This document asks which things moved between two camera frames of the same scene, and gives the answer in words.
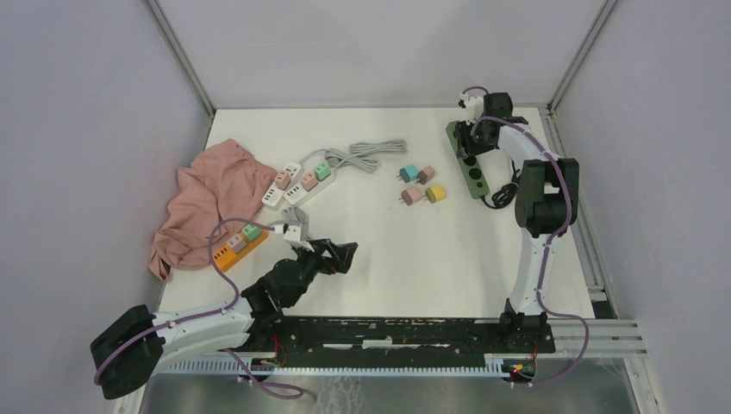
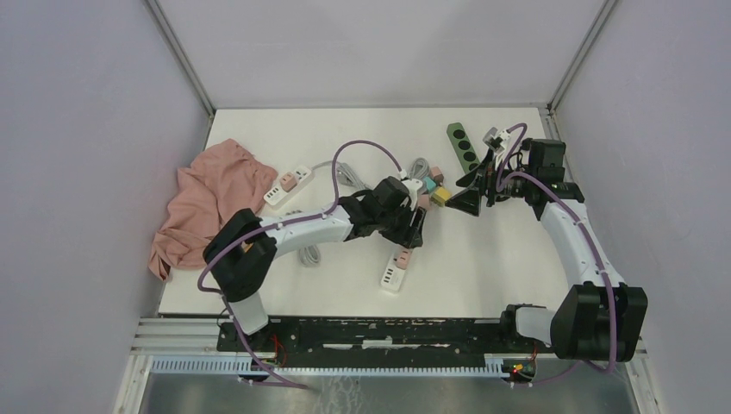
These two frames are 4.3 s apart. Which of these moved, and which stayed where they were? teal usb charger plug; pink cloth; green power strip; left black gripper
Moved: teal usb charger plug; left black gripper
Stayed: green power strip; pink cloth
